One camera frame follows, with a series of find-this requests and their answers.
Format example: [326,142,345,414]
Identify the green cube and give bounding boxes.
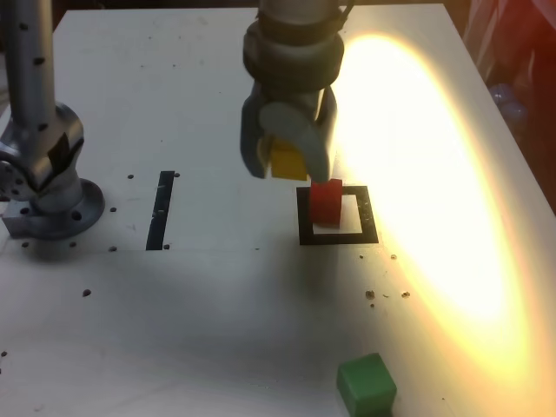
[336,352,398,417]

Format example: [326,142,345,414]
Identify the black tape square outline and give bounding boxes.
[295,185,379,247]

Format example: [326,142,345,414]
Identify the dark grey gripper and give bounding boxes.
[240,84,339,184]

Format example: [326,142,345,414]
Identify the black tape strip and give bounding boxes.
[145,170,175,252]

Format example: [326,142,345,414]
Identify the long black cable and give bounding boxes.
[332,0,356,31]

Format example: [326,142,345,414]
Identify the blue round object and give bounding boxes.
[489,83,529,131]

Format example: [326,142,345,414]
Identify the red cube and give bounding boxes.
[309,177,344,228]

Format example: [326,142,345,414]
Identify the yellow cube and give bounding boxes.
[269,136,308,182]

